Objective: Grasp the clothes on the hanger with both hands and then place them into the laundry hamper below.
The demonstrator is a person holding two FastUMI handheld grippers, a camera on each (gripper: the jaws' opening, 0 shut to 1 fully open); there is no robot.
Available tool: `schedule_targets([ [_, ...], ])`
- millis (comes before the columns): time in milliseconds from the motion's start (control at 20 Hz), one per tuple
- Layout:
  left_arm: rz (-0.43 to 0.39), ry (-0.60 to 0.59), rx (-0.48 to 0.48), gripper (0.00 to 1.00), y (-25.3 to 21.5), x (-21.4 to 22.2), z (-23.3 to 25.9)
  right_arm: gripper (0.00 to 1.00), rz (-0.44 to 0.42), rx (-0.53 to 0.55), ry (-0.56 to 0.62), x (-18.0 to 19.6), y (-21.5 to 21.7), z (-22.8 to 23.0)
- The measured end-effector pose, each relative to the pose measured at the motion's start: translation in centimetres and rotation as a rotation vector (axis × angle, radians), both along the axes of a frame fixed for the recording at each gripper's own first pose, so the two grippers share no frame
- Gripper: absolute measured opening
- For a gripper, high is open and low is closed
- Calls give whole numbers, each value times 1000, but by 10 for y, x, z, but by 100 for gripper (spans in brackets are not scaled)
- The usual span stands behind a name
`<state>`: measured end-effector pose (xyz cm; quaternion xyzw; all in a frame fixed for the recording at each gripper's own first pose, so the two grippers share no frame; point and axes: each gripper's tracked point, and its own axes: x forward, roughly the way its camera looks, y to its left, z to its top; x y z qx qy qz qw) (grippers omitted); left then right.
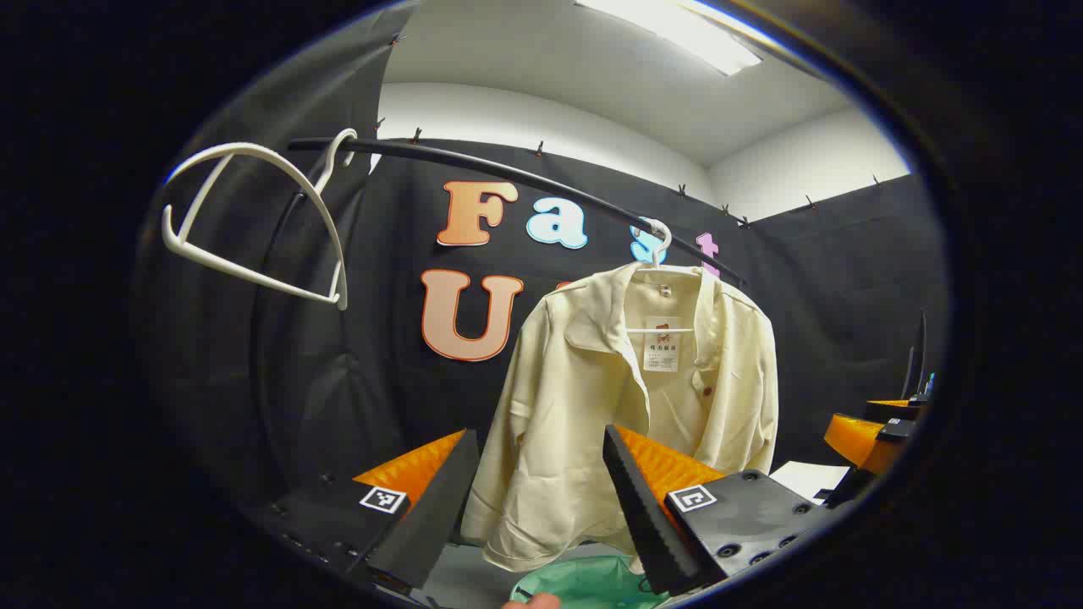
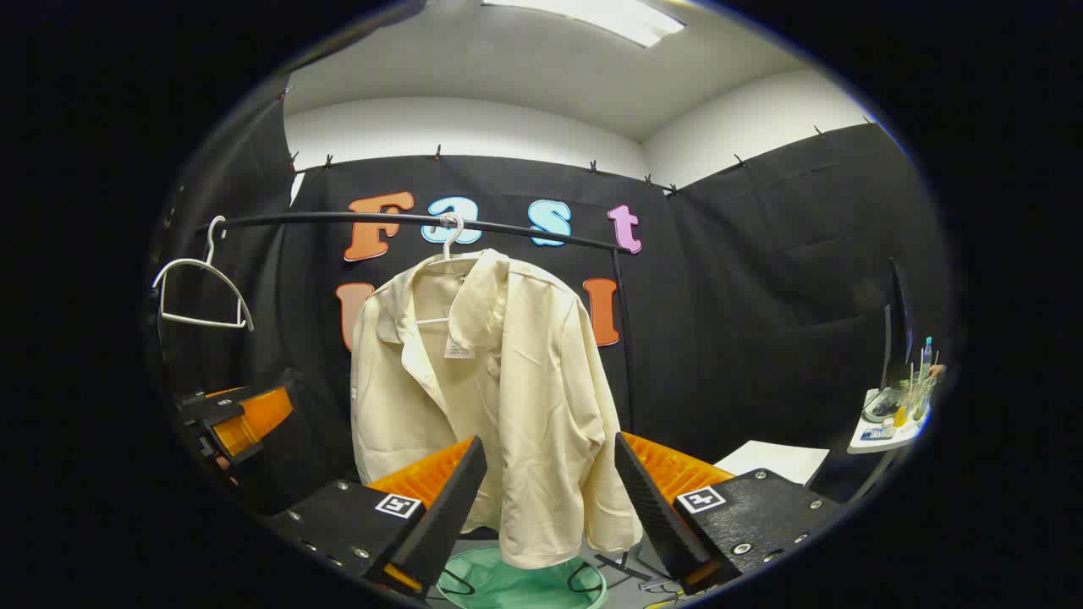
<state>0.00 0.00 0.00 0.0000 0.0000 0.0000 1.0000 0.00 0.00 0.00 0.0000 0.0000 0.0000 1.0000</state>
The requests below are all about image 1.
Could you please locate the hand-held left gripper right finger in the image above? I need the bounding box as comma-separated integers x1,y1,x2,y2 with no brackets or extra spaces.
602,423,834,597

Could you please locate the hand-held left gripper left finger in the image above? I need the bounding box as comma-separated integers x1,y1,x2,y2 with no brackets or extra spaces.
254,427,481,593

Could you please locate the green laundry hamper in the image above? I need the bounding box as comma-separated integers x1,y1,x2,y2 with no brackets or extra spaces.
510,554,673,609

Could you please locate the cream button shirt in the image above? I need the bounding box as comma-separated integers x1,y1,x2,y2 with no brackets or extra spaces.
461,261,779,573

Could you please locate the white plastic hanger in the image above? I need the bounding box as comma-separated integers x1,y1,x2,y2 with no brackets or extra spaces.
624,218,720,335
161,127,360,312

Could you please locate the black clothes rack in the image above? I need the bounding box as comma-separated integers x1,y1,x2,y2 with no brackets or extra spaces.
250,135,750,475

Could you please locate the white box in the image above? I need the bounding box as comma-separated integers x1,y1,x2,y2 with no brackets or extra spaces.
770,461,851,502

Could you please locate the black backdrop cloth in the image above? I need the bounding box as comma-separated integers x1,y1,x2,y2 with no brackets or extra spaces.
135,0,948,525

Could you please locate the ceiling light panel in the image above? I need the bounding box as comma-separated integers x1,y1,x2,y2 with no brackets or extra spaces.
575,0,762,77

